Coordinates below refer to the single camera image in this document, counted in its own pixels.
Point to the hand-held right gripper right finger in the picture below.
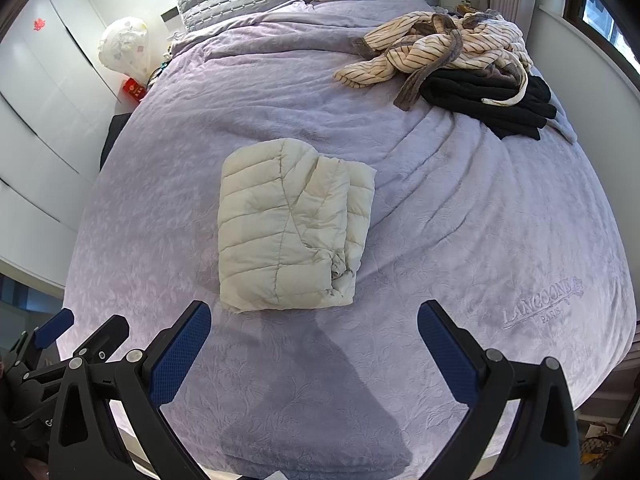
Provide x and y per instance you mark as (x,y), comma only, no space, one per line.
(446,355)

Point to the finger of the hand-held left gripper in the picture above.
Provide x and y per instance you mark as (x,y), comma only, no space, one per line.
(107,335)
(52,330)

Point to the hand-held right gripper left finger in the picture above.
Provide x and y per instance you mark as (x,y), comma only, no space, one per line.
(182,355)

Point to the white puffer jacket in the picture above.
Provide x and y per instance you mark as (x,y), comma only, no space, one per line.
(280,225)

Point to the black clothes pile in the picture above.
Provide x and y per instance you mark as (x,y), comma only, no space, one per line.
(480,100)

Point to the lavender bed blanket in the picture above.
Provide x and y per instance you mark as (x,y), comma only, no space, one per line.
(450,210)

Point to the white wardrobe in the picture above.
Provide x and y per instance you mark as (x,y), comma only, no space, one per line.
(40,110)

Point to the red box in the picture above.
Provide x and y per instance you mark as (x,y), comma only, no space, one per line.
(133,91)

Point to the white plastic bag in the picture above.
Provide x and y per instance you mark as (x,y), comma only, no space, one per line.
(122,47)

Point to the striped cream robe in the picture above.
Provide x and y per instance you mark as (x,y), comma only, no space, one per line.
(435,45)

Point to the dark framed window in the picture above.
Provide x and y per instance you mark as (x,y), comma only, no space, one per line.
(600,15)

